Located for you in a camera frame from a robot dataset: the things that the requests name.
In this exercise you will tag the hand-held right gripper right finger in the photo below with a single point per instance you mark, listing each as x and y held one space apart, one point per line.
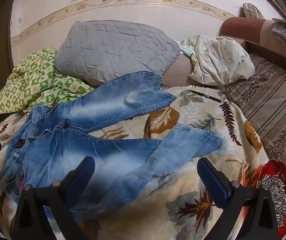
212 177

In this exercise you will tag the black pen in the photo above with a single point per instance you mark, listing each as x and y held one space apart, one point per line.
205 95

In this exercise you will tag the brown sofa armrest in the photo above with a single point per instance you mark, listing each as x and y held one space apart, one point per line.
245 28

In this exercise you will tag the blue denim pants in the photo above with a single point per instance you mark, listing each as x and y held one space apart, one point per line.
108 152

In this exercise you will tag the green patterned pillow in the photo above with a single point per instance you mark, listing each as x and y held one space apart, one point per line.
33 80

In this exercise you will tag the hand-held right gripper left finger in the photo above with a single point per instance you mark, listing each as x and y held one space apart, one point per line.
84 177

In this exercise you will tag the teal face mask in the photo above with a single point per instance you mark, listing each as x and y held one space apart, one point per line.
189 51

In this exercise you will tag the grey quilted pillow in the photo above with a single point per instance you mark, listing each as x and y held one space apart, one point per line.
113 50

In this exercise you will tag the brown sofa backrest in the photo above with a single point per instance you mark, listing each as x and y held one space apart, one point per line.
177 71

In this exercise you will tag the crumpled white cloth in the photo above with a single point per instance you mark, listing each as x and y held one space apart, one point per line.
220 57

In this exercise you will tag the leaf printed blanket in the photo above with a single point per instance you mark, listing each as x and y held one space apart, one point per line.
182 120

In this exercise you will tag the pile of sunflower seeds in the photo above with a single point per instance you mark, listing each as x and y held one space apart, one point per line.
277 200

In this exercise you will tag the striped cushion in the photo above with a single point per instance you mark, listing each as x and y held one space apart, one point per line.
252 11

